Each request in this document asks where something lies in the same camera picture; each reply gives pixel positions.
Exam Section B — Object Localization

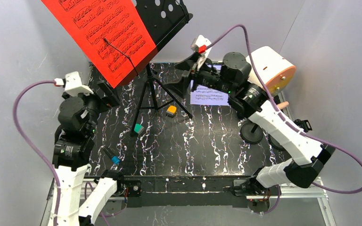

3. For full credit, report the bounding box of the white sheet music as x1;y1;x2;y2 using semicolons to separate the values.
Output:
189;65;230;106

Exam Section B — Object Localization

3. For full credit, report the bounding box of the pink-headed microphone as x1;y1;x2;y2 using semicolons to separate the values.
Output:
277;101;289;110

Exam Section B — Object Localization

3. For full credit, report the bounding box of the tall black mic stand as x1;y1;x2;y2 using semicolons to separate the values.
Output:
239;121;264;145

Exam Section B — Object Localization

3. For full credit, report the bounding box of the red sheet music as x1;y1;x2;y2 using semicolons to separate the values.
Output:
43;0;158;88

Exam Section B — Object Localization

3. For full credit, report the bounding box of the black music stand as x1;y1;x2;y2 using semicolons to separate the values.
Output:
130;0;193;137

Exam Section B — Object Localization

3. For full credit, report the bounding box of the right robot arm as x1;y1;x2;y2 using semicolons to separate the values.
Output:
166;52;334;195

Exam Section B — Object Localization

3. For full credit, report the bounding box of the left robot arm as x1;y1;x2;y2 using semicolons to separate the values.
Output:
48;81;121;226

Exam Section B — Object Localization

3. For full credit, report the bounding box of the white round drum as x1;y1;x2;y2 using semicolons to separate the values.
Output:
252;46;296;97

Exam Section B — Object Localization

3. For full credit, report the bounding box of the blue small block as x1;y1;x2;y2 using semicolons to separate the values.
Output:
103;147;121;165

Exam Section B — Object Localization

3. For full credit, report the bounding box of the green small block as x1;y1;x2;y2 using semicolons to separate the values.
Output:
133;123;145;135

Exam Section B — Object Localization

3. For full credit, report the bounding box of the orange small block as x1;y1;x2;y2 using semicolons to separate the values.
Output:
166;105;177;118

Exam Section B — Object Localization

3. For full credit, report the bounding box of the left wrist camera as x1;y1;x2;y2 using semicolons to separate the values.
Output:
54;71;94;97

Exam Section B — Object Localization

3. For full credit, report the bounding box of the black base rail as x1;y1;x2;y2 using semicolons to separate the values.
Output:
95;176;279;208

